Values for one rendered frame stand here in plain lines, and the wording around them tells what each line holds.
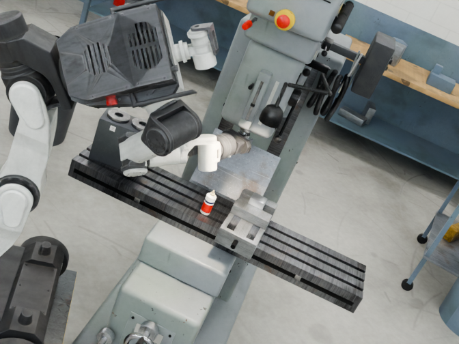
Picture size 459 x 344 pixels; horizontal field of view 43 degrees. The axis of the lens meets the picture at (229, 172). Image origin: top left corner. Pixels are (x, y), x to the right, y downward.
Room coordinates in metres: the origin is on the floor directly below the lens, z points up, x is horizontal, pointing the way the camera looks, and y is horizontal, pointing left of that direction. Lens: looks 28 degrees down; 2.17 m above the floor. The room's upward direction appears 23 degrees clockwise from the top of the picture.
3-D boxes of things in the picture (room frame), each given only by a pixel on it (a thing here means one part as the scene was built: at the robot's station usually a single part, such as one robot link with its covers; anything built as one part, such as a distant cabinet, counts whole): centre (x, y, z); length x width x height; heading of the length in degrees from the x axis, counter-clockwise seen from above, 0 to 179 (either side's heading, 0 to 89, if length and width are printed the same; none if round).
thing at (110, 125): (2.06, 0.44, 1.00); 0.22 x 0.12 x 0.20; 95
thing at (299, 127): (2.62, -0.05, 0.78); 0.50 x 0.47 x 1.56; 175
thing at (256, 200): (1.99, -0.15, 1.01); 0.06 x 0.05 x 0.06; 83
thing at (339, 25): (2.03, -0.14, 1.79); 0.45 x 0.04 x 0.04; 175
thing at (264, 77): (1.90, 0.01, 1.45); 0.04 x 0.04 x 0.21; 85
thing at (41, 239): (1.80, 0.56, 0.50); 0.20 x 0.05 x 0.20; 106
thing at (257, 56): (2.01, 0.00, 1.47); 0.21 x 0.19 x 0.32; 85
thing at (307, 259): (2.00, -0.04, 0.86); 1.24 x 0.23 x 0.08; 85
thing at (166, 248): (2.01, 0.01, 0.76); 0.50 x 0.35 x 0.12; 175
